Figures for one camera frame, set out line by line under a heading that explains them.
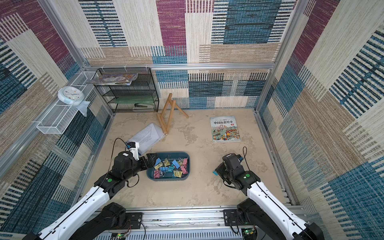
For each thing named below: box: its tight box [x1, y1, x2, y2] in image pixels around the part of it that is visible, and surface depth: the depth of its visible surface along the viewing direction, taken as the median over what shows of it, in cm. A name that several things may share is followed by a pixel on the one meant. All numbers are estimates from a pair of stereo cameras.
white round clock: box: [57, 86, 85, 106], surface depth 76 cm
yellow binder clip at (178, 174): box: [173, 170, 183, 178], surface depth 84 cm
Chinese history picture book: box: [210, 115, 241, 143], surface depth 110 cm
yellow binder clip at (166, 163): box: [163, 158, 171, 167], surface depth 91 cm
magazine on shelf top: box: [86, 73, 139, 85], surface depth 85 cm
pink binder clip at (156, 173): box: [153, 168, 160, 179], surface depth 89 cm
